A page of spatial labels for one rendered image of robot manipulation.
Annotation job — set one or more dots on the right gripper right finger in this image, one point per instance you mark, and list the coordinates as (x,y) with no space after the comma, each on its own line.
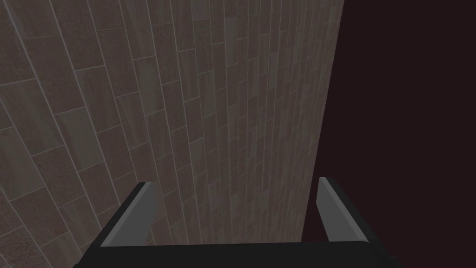
(340,214)

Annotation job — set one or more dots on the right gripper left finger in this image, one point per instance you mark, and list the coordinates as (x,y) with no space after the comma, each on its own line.
(130,221)

